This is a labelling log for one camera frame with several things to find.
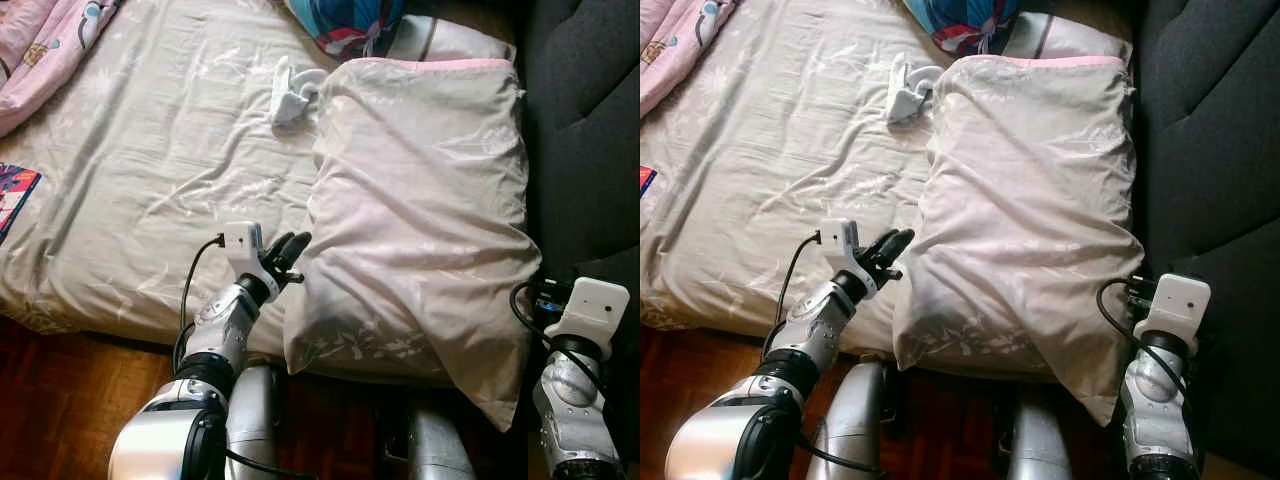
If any grey pink pillow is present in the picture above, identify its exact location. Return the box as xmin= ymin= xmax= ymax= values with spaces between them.
xmin=892 ymin=55 xmax=1146 ymax=426
xmin=283 ymin=57 xmax=543 ymax=433

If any grey floral bed sheet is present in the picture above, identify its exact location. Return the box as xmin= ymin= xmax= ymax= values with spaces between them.
xmin=640 ymin=0 xmax=1141 ymax=361
xmin=0 ymin=0 xmax=526 ymax=386

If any small white cloth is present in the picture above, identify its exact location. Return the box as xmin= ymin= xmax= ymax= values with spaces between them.
xmin=885 ymin=52 xmax=946 ymax=128
xmin=268 ymin=55 xmax=331 ymax=131

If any silver robot left leg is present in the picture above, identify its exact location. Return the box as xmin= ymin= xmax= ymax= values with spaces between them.
xmin=225 ymin=362 xmax=286 ymax=480
xmin=805 ymin=360 xmax=891 ymax=480

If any silver robot leg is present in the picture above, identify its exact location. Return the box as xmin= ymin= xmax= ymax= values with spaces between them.
xmin=1005 ymin=395 xmax=1076 ymax=480
xmin=405 ymin=400 xmax=479 ymax=480
xmin=805 ymin=360 xmax=891 ymax=480
xmin=225 ymin=362 xmax=286 ymax=480

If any dark grey upholstered headboard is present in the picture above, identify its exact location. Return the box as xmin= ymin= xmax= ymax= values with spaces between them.
xmin=1130 ymin=0 xmax=1280 ymax=476
xmin=512 ymin=0 xmax=641 ymax=471

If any silver robot right leg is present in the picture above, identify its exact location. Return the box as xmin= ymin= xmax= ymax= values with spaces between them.
xmin=405 ymin=400 xmax=479 ymax=480
xmin=1005 ymin=395 xmax=1076 ymax=480

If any teal red patterned pillow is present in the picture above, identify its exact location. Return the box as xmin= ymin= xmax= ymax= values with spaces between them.
xmin=283 ymin=0 xmax=406 ymax=63
xmin=903 ymin=0 xmax=1021 ymax=58

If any white pillow with stripe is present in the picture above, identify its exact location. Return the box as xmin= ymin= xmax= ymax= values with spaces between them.
xmin=385 ymin=14 xmax=516 ymax=63
xmin=1003 ymin=12 xmax=1134 ymax=61

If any pink cartoon quilt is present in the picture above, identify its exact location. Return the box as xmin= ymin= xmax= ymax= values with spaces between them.
xmin=640 ymin=0 xmax=741 ymax=116
xmin=0 ymin=0 xmax=126 ymax=139

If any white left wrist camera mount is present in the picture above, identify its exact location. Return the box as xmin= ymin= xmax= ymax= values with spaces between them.
xmin=222 ymin=221 xmax=284 ymax=301
xmin=820 ymin=218 xmax=881 ymax=301

